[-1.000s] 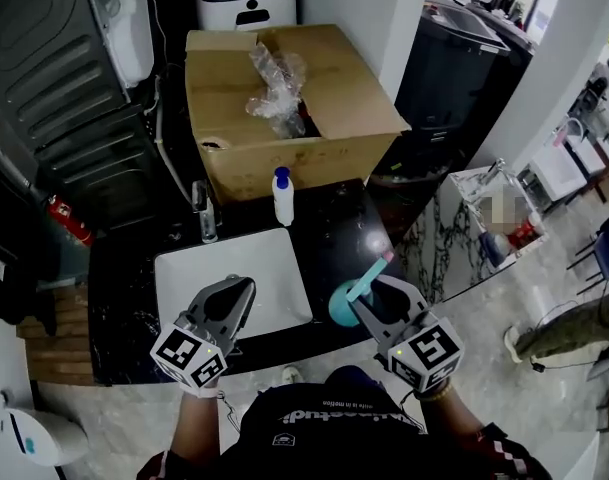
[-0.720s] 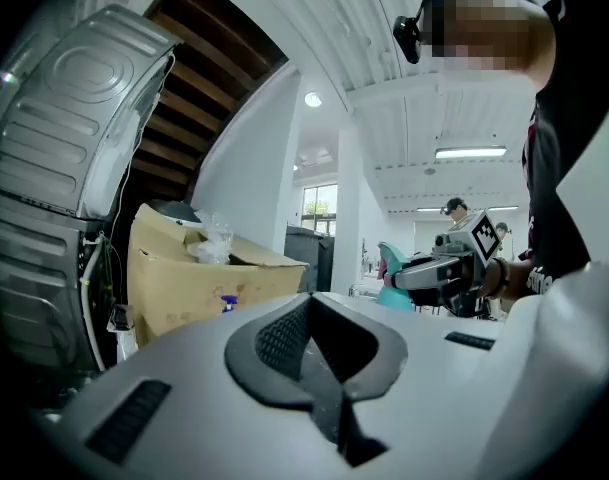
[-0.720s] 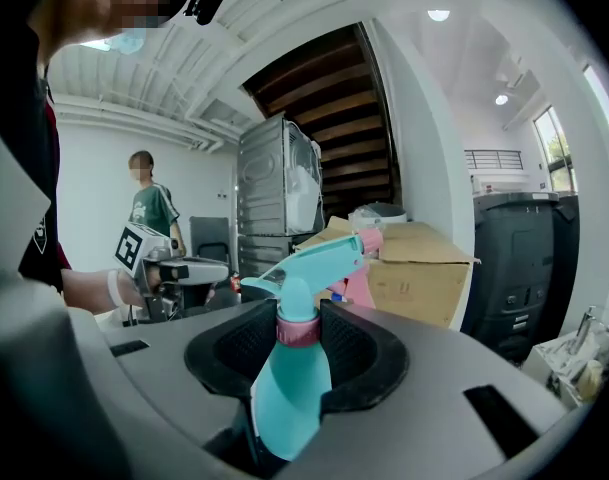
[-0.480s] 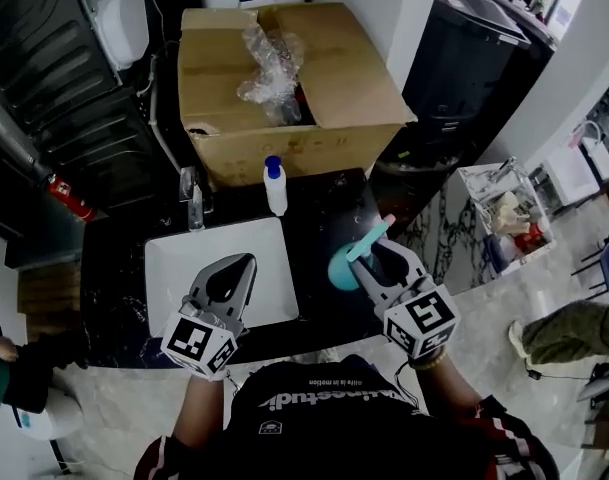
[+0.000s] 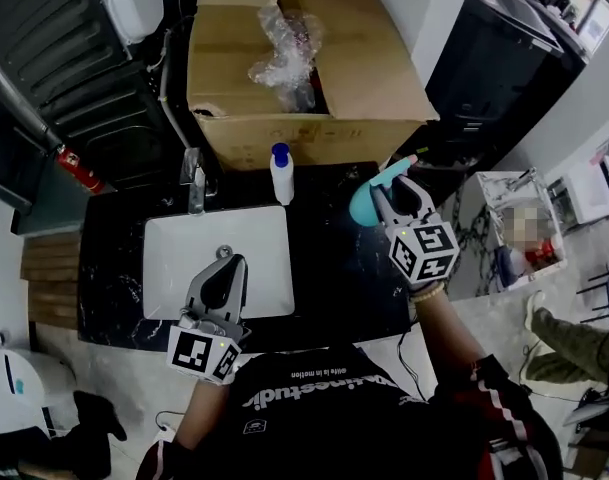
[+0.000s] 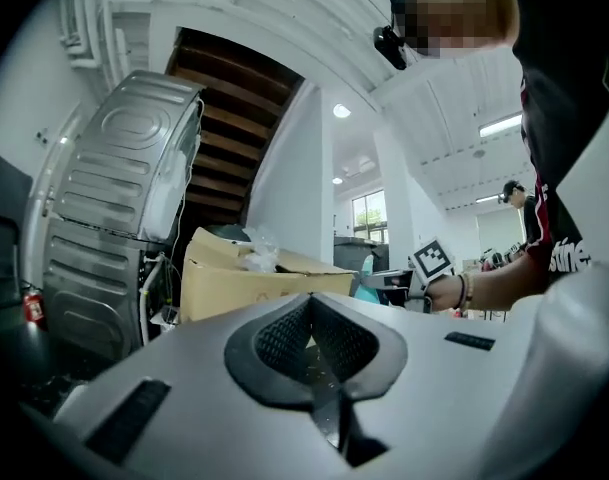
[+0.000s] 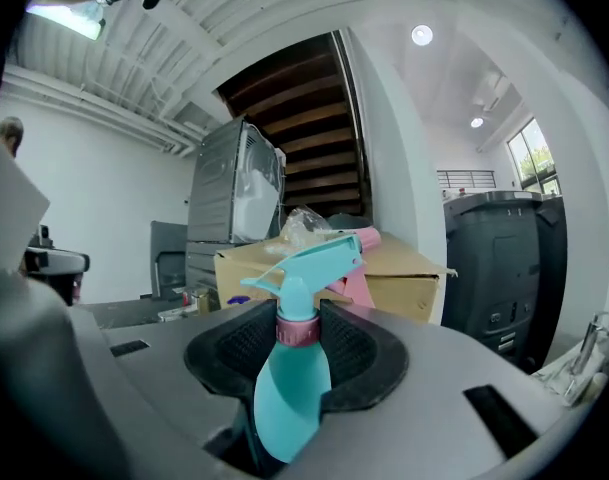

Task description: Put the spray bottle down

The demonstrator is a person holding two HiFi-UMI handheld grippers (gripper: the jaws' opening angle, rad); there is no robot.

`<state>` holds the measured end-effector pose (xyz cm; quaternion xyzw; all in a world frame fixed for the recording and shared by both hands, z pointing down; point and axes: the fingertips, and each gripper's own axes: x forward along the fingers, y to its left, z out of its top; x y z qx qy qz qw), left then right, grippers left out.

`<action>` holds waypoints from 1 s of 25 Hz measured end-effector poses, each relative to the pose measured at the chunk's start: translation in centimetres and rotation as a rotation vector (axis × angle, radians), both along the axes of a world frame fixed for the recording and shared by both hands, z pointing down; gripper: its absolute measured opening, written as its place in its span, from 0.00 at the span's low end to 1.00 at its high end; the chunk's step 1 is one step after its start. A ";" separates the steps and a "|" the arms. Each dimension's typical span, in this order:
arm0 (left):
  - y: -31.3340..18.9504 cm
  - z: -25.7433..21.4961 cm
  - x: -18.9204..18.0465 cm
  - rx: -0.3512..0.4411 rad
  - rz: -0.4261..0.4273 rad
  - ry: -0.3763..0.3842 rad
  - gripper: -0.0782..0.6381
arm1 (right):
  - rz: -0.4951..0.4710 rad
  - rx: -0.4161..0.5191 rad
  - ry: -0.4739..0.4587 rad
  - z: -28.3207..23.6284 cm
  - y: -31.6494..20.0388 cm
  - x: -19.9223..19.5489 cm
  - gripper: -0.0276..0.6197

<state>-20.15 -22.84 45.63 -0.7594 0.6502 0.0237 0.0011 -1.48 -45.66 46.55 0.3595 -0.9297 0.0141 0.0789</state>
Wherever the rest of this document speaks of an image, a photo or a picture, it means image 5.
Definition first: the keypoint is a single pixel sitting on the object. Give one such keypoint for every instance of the white marble-patterned sink cabinet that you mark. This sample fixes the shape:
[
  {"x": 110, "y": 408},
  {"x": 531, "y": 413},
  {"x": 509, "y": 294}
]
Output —
[{"x": 484, "y": 248}]

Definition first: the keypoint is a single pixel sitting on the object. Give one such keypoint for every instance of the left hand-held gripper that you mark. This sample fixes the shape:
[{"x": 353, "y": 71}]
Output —
[{"x": 199, "y": 353}]

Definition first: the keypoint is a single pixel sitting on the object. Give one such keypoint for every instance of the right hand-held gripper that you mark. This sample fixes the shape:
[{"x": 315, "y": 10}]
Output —
[{"x": 424, "y": 255}]

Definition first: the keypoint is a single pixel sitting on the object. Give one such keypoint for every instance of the black cloth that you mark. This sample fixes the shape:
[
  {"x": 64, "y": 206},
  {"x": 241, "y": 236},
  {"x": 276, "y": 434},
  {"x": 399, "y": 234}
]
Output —
[{"x": 84, "y": 438}]

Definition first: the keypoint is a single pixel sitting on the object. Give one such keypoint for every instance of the person's right forearm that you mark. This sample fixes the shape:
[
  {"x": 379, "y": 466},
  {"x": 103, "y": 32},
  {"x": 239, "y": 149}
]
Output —
[{"x": 444, "y": 340}]

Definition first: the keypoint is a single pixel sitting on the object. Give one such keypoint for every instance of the red object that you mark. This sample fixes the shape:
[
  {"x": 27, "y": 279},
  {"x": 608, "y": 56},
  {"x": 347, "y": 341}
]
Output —
[{"x": 546, "y": 253}]

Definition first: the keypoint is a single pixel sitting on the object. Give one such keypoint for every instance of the white rounded floor device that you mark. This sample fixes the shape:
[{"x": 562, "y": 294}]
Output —
[{"x": 29, "y": 383}]

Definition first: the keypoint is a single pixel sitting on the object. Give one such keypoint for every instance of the person's left forearm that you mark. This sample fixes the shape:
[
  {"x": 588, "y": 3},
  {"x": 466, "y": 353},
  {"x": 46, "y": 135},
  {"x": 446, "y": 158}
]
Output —
[{"x": 204, "y": 409}]

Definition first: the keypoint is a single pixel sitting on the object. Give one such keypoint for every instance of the clear plastic wrap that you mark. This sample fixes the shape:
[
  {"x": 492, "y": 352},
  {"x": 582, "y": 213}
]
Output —
[{"x": 284, "y": 58}]

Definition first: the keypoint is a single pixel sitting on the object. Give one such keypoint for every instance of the black marble table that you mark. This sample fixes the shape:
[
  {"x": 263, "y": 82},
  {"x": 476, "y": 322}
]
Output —
[{"x": 329, "y": 268}]

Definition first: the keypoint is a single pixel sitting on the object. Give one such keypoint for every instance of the white rectangular sink basin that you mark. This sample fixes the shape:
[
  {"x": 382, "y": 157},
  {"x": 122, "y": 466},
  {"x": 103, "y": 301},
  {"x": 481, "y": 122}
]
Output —
[{"x": 174, "y": 258}]

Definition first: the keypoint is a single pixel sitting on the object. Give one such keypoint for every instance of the grey metal appliance back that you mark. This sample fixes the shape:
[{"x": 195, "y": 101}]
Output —
[{"x": 74, "y": 68}]

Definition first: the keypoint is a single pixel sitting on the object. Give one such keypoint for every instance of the brown cardboard box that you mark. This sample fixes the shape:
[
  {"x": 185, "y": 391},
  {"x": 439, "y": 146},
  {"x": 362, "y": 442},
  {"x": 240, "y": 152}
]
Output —
[{"x": 364, "y": 68}]

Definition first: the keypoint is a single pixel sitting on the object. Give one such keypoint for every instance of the red fire extinguisher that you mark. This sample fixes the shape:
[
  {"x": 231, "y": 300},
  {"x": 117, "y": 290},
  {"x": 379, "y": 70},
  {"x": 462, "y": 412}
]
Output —
[{"x": 81, "y": 170}]

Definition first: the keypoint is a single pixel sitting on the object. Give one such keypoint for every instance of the chrome faucet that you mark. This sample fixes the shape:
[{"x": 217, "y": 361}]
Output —
[{"x": 195, "y": 188}]

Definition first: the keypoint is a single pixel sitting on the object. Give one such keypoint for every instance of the white pump bottle blue cap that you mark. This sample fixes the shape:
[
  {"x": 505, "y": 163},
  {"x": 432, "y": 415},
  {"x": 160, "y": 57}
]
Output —
[{"x": 282, "y": 180}]

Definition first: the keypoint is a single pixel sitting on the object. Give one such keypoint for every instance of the brown wooden pallet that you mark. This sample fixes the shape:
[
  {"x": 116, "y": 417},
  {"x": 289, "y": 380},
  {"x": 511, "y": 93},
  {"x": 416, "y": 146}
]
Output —
[{"x": 49, "y": 278}]

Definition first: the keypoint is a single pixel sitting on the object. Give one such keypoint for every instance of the white wall appliance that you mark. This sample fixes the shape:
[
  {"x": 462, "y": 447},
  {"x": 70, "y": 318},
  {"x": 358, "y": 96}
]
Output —
[{"x": 134, "y": 3}]

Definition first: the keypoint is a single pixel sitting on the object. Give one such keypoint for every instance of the person's black printed shirt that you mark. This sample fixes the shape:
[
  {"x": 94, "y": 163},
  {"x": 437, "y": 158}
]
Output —
[{"x": 334, "y": 418}]

